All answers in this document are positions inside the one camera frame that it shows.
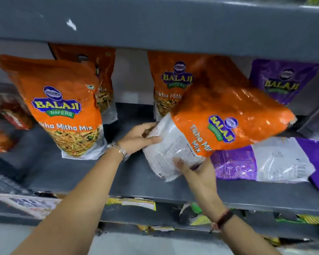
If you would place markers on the purple snack bag white back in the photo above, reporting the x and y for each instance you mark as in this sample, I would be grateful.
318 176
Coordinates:
268 161

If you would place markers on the person's left hand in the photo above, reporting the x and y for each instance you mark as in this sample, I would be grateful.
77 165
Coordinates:
134 139

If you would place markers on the silver wrist watch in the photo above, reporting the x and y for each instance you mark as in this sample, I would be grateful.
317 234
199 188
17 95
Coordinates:
121 150

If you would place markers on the person's right hand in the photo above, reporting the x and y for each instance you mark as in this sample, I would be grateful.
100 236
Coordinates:
202 183

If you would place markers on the grey metal shelf board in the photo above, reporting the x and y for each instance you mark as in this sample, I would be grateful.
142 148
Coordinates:
257 225
159 26
133 180

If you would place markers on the green yellow snack packet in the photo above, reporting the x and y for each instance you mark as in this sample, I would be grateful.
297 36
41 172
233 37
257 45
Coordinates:
308 219
198 213

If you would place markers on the yellow white shelf label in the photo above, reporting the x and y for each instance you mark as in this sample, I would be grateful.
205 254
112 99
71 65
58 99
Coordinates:
133 203

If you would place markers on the person's right forearm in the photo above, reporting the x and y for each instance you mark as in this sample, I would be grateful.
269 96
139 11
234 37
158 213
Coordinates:
242 239

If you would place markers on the person's right fingers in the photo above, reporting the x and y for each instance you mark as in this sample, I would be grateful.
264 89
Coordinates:
182 165

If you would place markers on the red snack packets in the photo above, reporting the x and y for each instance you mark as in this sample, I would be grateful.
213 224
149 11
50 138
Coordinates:
5 122

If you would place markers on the white printed shelf label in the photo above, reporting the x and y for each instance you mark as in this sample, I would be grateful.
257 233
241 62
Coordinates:
29 205

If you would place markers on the orange snack bag white back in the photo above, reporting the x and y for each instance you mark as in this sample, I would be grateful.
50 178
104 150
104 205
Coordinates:
228 111

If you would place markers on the dark thread wrist band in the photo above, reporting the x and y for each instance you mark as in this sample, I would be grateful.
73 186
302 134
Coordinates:
224 219

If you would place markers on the person's left thumb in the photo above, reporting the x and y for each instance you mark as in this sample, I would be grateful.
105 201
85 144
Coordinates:
152 142

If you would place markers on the person's left forearm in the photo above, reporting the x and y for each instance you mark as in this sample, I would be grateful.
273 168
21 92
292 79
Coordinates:
74 209

